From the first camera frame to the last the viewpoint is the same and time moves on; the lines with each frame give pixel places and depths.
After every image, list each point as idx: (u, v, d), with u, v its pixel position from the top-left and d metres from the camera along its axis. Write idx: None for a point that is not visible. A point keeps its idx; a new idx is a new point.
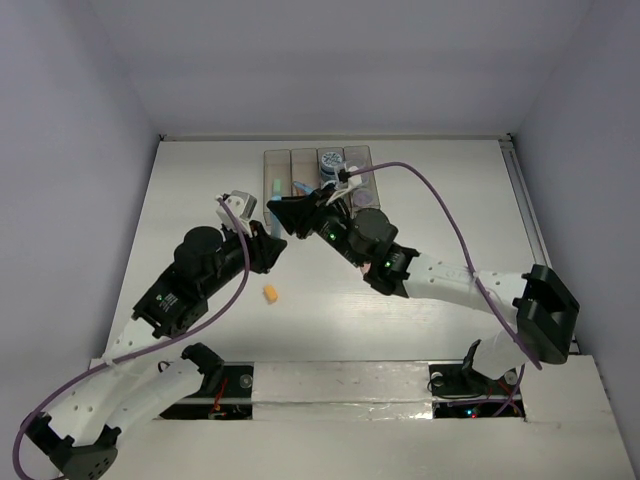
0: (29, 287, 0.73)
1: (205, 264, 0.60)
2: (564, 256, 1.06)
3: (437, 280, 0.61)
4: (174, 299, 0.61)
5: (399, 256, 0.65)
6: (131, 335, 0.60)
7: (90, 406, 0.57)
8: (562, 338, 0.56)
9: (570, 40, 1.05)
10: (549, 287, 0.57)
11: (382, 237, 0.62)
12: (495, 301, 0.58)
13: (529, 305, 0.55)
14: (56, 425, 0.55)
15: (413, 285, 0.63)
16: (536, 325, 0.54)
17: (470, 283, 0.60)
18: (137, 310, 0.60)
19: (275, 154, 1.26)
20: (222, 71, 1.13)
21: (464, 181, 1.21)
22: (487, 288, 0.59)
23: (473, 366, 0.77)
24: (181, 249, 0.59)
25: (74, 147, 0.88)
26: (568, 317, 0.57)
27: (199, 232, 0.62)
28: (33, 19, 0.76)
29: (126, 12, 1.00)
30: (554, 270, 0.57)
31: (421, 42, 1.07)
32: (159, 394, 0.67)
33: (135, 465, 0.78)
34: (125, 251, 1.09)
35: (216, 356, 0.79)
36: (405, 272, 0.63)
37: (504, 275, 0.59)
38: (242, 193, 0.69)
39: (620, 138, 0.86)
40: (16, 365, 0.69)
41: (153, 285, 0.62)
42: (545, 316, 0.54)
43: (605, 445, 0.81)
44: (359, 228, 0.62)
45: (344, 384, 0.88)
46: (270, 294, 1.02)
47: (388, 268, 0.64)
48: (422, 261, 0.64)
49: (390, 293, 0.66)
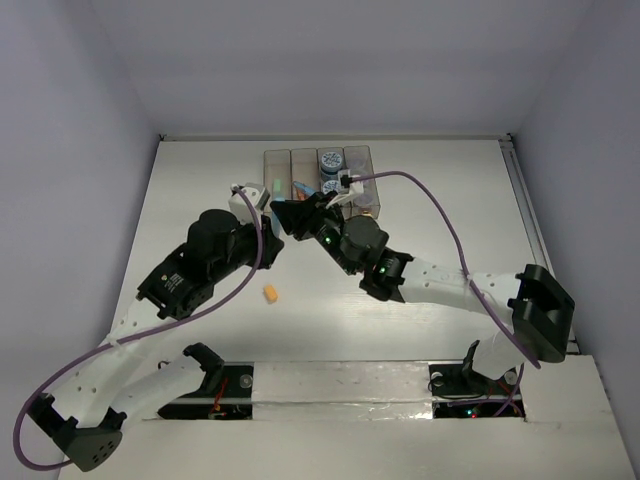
0: (29, 285, 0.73)
1: (216, 244, 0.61)
2: (564, 256, 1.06)
3: (432, 284, 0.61)
4: (179, 279, 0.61)
5: (394, 262, 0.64)
6: (137, 315, 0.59)
7: (94, 388, 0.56)
8: (560, 337, 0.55)
9: (571, 39, 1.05)
10: (543, 287, 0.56)
11: (373, 243, 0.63)
12: (491, 304, 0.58)
13: (524, 304, 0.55)
14: (60, 407, 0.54)
15: (408, 289, 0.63)
16: (532, 325, 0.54)
17: (463, 286, 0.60)
18: (142, 291, 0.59)
19: (275, 154, 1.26)
20: (222, 72, 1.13)
21: (464, 181, 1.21)
22: (481, 289, 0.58)
23: (473, 366, 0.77)
24: (196, 228, 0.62)
25: (73, 147, 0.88)
26: (565, 316, 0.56)
27: (214, 214, 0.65)
28: (33, 18, 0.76)
29: (125, 12, 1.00)
30: (548, 271, 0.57)
31: (420, 43, 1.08)
32: (162, 387, 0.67)
33: (135, 465, 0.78)
34: (124, 251, 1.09)
35: (216, 357, 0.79)
36: (401, 279, 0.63)
37: (499, 276, 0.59)
38: (257, 185, 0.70)
39: (620, 139, 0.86)
40: (17, 363, 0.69)
41: (159, 266, 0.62)
42: (541, 315, 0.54)
43: (605, 444, 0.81)
44: (351, 235, 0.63)
45: (344, 384, 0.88)
46: (270, 293, 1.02)
47: (382, 274, 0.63)
48: (417, 265, 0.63)
49: (386, 299, 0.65)
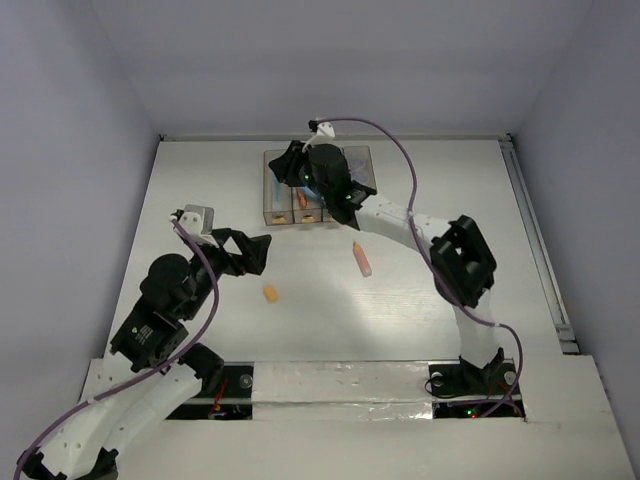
0: (29, 286, 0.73)
1: (173, 293, 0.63)
2: (563, 256, 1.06)
3: (381, 214, 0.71)
4: (149, 332, 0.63)
5: (360, 193, 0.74)
6: (111, 370, 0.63)
7: (79, 443, 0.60)
8: (470, 284, 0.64)
9: (570, 39, 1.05)
10: (467, 236, 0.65)
11: (329, 162, 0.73)
12: (421, 238, 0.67)
13: (442, 242, 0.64)
14: (49, 463, 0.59)
15: (363, 216, 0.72)
16: (444, 261, 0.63)
17: (404, 220, 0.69)
18: (113, 347, 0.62)
19: (275, 154, 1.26)
20: (222, 71, 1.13)
21: (464, 181, 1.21)
22: (417, 225, 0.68)
23: (464, 356, 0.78)
24: (146, 284, 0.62)
25: (73, 146, 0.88)
26: (483, 269, 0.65)
27: (165, 260, 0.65)
28: (31, 17, 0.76)
29: (124, 11, 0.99)
30: (477, 224, 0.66)
31: (420, 43, 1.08)
32: (153, 409, 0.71)
33: (137, 466, 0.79)
34: (124, 252, 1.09)
35: (216, 356, 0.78)
36: (359, 206, 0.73)
37: (434, 219, 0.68)
38: (197, 207, 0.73)
39: (620, 138, 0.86)
40: (17, 363, 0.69)
41: (127, 318, 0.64)
42: (454, 257, 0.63)
43: (604, 444, 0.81)
44: (312, 157, 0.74)
45: (344, 384, 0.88)
46: (269, 294, 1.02)
47: (347, 200, 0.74)
48: (376, 199, 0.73)
49: (347, 223, 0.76)
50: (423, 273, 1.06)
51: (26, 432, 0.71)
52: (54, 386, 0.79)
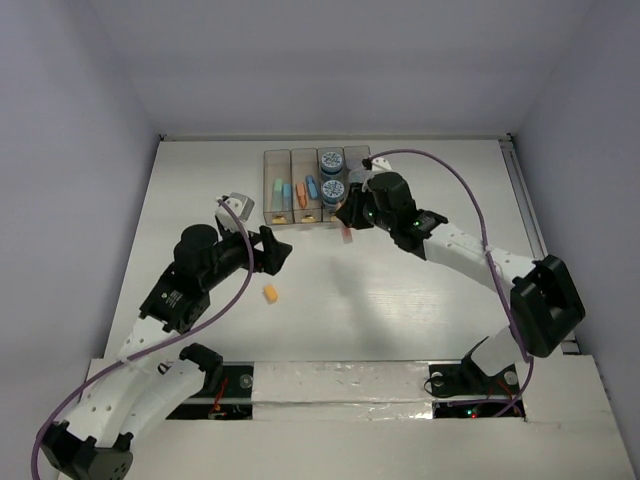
0: (30, 283, 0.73)
1: (203, 259, 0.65)
2: (563, 256, 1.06)
3: (454, 246, 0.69)
4: (178, 295, 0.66)
5: (429, 220, 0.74)
6: (142, 333, 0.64)
7: (108, 406, 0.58)
8: (554, 333, 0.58)
9: (570, 39, 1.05)
10: (555, 279, 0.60)
11: (390, 187, 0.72)
12: (499, 276, 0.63)
13: (527, 284, 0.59)
14: (76, 429, 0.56)
15: (432, 246, 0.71)
16: (527, 303, 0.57)
17: (480, 254, 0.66)
18: (144, 310, 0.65)
19: (275, 154, 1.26)
20: (221, 71, 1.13)
21: (464, 181, 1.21)
22: (496, 263, 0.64)
23: (472, 357, 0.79)
24: (179, 247, 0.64)
25: (73, 147, 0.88)
26: (569, 317, 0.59)
27: (197, 228, 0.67)
28: (33, 20, 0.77)
29: (124, 13, 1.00)
30: (566, 268, 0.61)
31: (419, 43, 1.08)
32: (164, 395, 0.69)
33: (138, 465, 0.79)
34: (124, 252, 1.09)
35: (215, 355, 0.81)
36: (427, 234, 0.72)
37: (515, 256, 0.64)
38: (241, 196, 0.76)
39: (620, 137, 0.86)
40: (18, 361, 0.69)
41: (157, 285, 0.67)
42: (539, 299, 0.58)
43: (605, 444, 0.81)
44: (372, 186, 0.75)
45: (345, 385, 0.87)
46: (270, 293, 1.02)
47: (415, 227, 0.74)
48: (446, 229, 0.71)
49: (412, 249, 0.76)
50: (423, 274, 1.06)
51: (27, 430, 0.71)
52: (54, 384, 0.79)
